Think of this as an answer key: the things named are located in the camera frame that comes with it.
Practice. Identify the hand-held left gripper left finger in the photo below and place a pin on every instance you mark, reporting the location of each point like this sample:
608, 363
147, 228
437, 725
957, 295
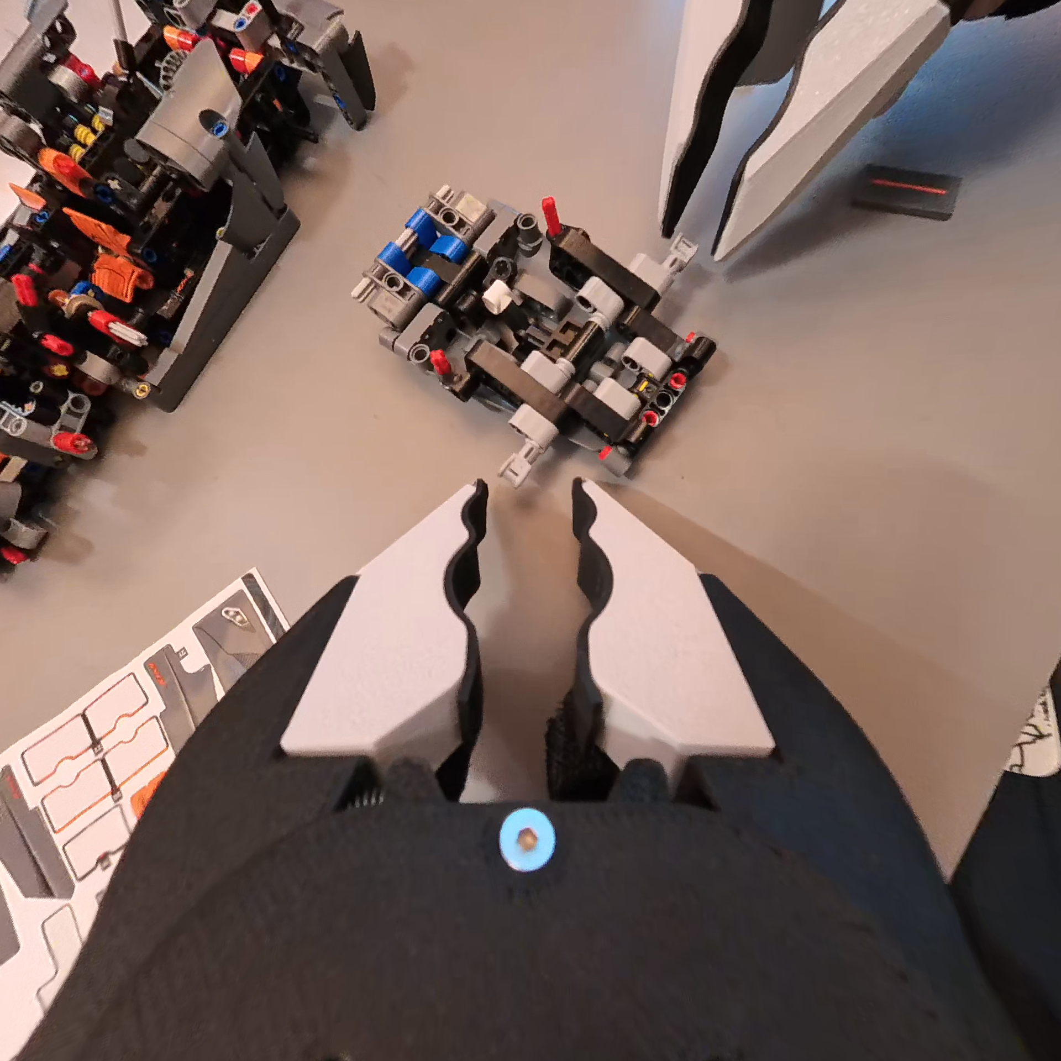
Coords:
381, 663

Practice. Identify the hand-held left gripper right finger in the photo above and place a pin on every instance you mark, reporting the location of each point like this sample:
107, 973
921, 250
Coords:
671, 663

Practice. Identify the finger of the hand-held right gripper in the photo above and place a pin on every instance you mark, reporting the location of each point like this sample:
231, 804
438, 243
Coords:
684, 83
845, 83

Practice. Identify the small lego car subassembly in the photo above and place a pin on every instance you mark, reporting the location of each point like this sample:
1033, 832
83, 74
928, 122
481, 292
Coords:
539, 331

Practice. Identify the dark grey red-striped lego tile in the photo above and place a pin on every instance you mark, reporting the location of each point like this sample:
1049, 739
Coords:
908, 192

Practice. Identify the lego sticker sheet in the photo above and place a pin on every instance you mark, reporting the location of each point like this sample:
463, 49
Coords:
74, 787

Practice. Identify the large lego car chassis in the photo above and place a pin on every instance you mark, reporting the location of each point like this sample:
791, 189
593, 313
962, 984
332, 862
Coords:
141, 232

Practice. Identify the person's dark green shirt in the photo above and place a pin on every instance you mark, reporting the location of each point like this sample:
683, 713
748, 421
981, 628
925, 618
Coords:
1011, 912

